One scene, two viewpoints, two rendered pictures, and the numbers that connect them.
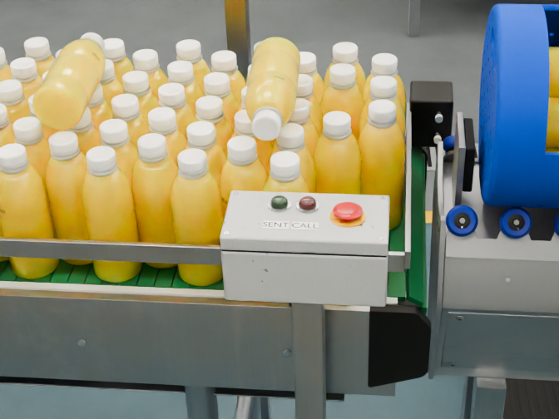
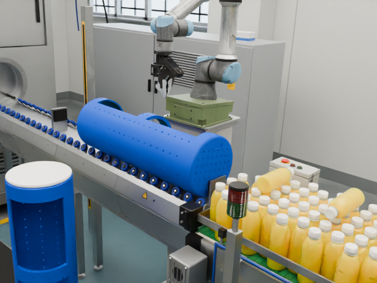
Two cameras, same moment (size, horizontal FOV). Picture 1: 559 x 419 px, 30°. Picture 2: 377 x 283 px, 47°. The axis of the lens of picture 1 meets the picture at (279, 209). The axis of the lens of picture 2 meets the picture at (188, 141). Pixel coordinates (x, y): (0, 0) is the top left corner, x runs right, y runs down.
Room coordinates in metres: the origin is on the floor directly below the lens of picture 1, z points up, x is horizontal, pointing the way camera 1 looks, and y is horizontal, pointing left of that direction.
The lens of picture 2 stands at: (2.77, 0.65, 1.81)
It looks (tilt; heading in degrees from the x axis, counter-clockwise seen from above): 19 degrees down; 216
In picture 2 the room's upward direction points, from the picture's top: 3 degrees clockwise
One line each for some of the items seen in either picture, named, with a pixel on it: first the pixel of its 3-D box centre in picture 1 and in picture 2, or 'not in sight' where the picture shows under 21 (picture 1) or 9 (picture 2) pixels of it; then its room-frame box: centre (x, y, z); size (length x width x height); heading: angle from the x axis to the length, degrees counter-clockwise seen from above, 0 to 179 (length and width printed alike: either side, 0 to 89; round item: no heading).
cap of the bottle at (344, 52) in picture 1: (344, 51); (226, 194); (1.47, -0.11, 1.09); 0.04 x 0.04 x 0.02
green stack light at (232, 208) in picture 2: not in sight; (237, 206); (1.69, 0.06, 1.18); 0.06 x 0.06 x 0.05
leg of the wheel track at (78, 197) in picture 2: not in sight; (78, 235); (1.22, -1.32, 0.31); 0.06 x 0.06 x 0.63; 83
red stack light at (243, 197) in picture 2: not in sight; (238, 193); (1.69, 0.06, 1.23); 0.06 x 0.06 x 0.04
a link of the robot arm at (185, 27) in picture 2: not in sight; (178, 28); (1.15, -0.63, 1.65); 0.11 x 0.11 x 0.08; 83
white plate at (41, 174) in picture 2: not in sight; (39, 173); (1.75, -0.91, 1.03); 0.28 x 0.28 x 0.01
